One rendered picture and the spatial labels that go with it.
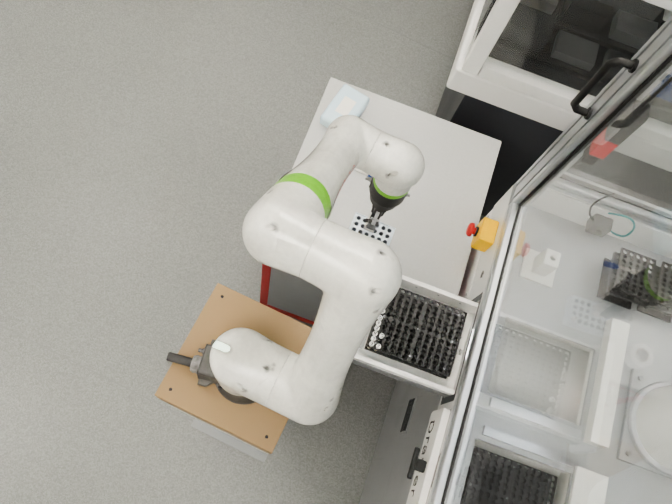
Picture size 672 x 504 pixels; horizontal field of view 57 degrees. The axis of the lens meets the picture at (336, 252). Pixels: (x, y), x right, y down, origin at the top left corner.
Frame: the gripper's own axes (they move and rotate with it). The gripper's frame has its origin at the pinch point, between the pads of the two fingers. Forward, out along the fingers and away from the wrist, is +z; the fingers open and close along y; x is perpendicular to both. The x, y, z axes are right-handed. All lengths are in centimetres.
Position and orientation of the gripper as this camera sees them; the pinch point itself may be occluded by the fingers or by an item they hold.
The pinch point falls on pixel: (371, 222)
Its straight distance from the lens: 173.6
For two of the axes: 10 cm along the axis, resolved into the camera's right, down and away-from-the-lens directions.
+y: -3.6, 8.6, -3.5
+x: 9.2, 3.8, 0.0
